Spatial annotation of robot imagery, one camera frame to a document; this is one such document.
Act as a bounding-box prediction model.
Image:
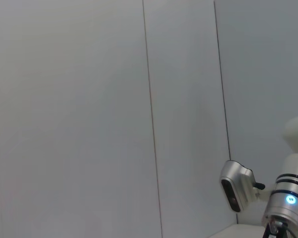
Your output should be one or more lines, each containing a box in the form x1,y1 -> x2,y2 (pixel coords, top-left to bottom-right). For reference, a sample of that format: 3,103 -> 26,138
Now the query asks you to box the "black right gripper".
262,219 -> 288,238

